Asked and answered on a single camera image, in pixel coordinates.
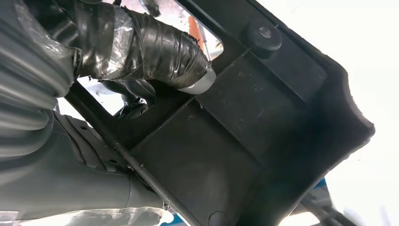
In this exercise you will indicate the blue metal shelf rack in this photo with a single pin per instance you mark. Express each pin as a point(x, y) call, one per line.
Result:
point(171, 222)

